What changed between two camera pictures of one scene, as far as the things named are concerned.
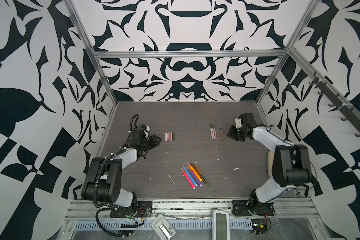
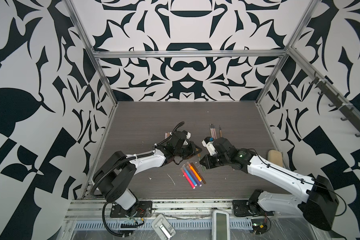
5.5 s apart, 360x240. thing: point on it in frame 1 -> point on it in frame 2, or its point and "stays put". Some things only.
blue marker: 193,182 stays put
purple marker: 194,176 stays put
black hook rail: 357,120 stays put
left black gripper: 153,139 -> 193,150
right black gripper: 231,133 -> 208,163
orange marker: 194,171 stays put
